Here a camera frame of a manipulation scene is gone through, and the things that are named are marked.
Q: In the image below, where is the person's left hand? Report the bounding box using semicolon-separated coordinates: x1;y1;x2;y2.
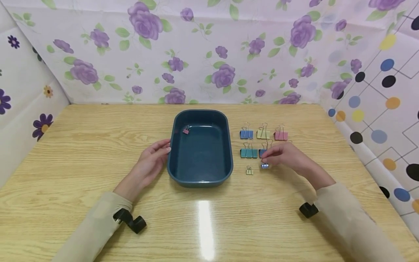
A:
120;139;172;195

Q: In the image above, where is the large dark blue binder clip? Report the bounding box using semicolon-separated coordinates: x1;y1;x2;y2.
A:
259;140;274;158

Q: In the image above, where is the black wrist band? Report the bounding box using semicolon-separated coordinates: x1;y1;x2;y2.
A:
112;208;147;234
299;202;319;219

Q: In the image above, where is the large pink binder clip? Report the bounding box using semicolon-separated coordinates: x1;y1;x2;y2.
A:
274;124;289;141

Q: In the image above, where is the person's left forearm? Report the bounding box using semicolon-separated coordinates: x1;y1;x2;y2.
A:
51;174;144;262

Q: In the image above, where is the person's right hand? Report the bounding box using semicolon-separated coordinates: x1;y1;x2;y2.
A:
262;142;320;182

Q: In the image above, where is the person's right forearm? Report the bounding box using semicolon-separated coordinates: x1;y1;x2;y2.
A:
303;168;408;262

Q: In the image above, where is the large yellow-green binder clip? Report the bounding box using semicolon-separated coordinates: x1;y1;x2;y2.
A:
256;123;271;140

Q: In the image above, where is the dark blue plastic basin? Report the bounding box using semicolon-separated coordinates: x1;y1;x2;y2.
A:
167;109;234;188

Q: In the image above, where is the large teal binder clip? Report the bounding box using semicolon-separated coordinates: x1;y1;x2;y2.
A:
240;142;259;159

